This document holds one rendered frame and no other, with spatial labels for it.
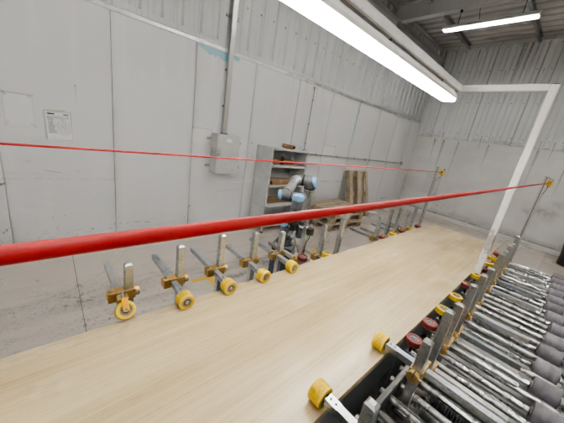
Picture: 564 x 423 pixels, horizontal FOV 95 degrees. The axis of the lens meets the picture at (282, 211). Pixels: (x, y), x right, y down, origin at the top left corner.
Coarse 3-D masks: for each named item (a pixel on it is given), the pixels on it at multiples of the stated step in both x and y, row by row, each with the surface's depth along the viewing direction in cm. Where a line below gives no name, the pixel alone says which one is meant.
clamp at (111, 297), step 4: (116, 288) 126; (120, 288) 126; (136, 288) 129; (112, 292) 122; (116, 292) 123; (120, 292) 123; (124, 292) 125; (128, 292) 126; (132, 292) 127; (136, 292) 128; (108, 296) 120; (112, 296) 122; (128, 296) 127; (132, 296) 128; (108, 300) 121; (112, 300) 122; (116, 300) 123
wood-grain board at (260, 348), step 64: (384, 256) 234; (448, 256) 259; (128, 320) 117; (192, 320) 123; (256, 320) 130; (320, 320) 137; (384, 320) 146; (0, 384) 83; (64, 384) 86; (128, 384) 90; (192, 384) 93; (256, 384) 97
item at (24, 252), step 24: (480, 192) 61; (264, 216) 18; (288, 216) 19; (312, 216) 21; (48, 240) 10; (72, 240) 11; (96, 240) 11; (120, 240) 12; (144, 240) 13; (168, 240) 14; (0, 264) 10
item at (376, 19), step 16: (352, 0) 117; (368, 16) 127; (384, 16) 134; (384, 32) 149; (400, 32) 147; (400, 48) 164; (416, 48) 163; (432, 64) 184; (448, 80) 209; (544, 112) 195; (528, 144) 203; (528, 160) 206; (512, 192) 212; (496, 224) 221; (480, 256) 231; (480, 272) 233
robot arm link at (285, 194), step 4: (292, 176) 260; (296, 176) 258; (300, 176) 260; (292, 180) 244; (296, 180) 248; (300, 180) 258; (288, 184) 234; (292, 184) 235; (296, 184) 244; (300, 184) 263; (284, 188) 221; (288, 188) 221; (292, 188) 228; (280, 192) 212; (284, 192) 212; (288, 192) 212; (292, 192) 212; (280, 196) 212; (284, 196) 212; (288, 196) 211; (280, 200) 215; (284, 200) 214; (288, 200) 212
